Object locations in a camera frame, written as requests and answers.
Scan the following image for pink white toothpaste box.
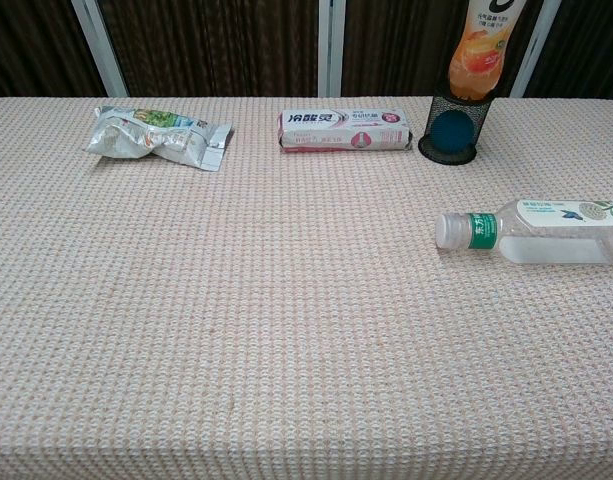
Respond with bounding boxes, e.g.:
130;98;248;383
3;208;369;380
276;108;415;154

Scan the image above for dark brown curtain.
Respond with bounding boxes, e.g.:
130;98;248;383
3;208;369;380
0;0;613;101

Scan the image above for beige woven tablecloth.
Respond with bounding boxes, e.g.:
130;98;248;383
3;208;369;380
0;95;613;480

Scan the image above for blue ball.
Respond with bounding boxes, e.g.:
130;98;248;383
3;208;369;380
431;111;473;152

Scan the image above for orange juice bottle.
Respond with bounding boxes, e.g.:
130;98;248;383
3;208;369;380
447;0;530;100

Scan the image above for crumpled silver snack bag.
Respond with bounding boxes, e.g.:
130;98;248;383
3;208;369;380
84;105;234;173

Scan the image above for white screen frame post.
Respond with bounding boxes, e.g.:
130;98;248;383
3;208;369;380
70;0;130;99
509;0;563;99
316;0;348;99

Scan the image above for black mesh pen holder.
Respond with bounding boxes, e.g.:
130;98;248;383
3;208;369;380
417;88;493;164

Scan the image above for clear plastic water bottle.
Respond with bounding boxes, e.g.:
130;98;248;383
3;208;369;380
464;198;613;266

